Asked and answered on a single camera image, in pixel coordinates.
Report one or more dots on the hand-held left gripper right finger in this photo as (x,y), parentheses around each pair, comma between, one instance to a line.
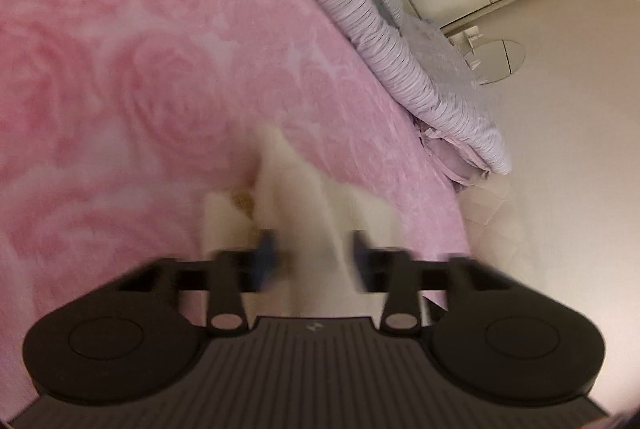
(361,261)

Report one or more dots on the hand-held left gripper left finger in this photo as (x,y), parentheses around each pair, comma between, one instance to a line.
(265,261)

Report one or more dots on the white striped knit sweater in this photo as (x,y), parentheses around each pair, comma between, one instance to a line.
(310,219)

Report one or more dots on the pink folded pillowcase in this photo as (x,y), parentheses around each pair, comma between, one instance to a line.
(450,164)

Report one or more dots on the lilac ribbed quilt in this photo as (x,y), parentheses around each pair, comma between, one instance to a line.
(370,34)

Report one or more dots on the round ceiling lamp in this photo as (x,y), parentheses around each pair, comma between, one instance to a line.
(500,59)

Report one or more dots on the pink floral blanket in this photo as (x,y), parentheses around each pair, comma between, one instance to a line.
(125,59)

